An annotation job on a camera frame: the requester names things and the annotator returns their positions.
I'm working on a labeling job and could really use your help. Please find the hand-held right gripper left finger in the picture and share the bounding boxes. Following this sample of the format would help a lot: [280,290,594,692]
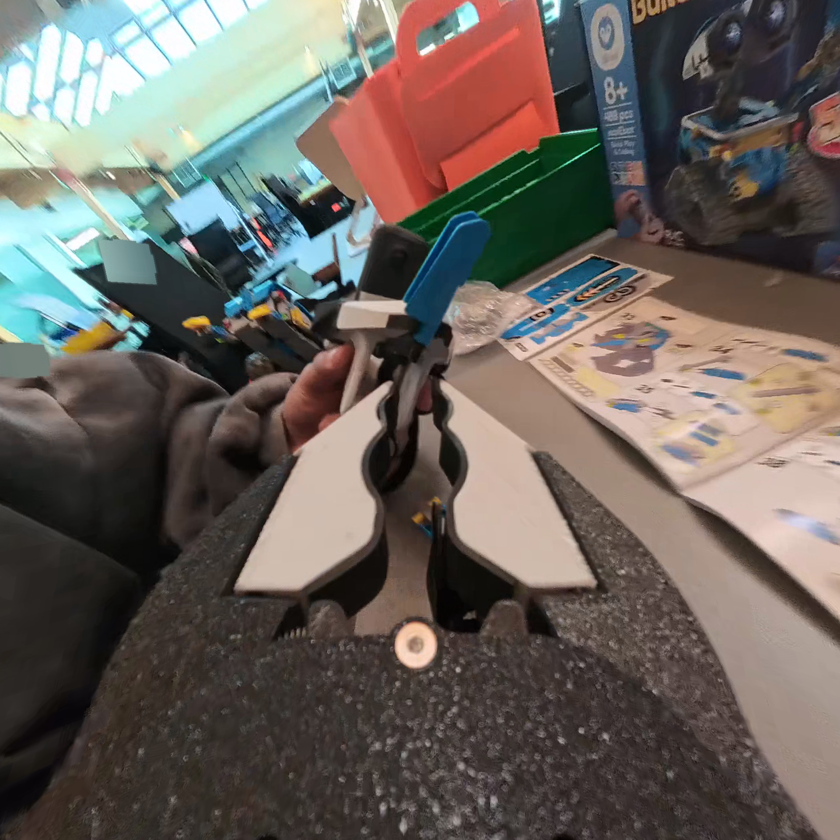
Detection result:
[233,382,395,599]

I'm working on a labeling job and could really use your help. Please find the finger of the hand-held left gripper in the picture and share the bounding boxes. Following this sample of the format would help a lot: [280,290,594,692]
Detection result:
[386,315,455,435]
[335,299,410,414]

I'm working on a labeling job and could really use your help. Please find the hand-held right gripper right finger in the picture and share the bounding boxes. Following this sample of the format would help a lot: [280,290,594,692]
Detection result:
[438,379,599,592]

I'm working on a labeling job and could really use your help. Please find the blue panel brick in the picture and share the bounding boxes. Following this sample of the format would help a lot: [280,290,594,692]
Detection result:
[402,211,492,347]

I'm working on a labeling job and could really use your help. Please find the grey desk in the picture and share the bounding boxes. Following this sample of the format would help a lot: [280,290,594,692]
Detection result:
[384,231,840,840]

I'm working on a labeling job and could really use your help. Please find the person's left hand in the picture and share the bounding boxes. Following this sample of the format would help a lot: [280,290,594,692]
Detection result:
[281,344,370,455]

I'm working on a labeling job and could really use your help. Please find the clear plastic bag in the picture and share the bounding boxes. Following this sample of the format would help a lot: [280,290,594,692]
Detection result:
[451,280,531,357]

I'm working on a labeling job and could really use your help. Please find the tan cardboard sheet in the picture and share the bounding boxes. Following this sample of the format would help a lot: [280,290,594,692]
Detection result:
[294,97,370,204]

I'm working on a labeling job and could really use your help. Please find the green bin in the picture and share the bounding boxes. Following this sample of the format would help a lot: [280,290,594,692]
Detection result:
[397,128,621,290]

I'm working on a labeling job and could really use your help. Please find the distant toy brick models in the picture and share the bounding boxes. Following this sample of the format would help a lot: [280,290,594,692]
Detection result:
[182,287,315,345]

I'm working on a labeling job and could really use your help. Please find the sticker sheet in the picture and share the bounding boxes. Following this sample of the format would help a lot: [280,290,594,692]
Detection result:
[497,253,675,362]

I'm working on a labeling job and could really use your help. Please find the instruction manual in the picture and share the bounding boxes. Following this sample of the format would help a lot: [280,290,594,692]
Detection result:
[530,295,840,623]

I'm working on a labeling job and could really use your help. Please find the person's dark clothing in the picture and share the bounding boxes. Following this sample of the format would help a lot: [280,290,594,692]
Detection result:
[0,502,148,782]

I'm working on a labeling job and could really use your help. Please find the robot kit box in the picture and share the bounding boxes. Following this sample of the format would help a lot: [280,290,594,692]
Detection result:
[579,0,840,278]

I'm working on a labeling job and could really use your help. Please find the paned window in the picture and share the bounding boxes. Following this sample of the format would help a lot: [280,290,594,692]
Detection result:
[0,0,270,129]

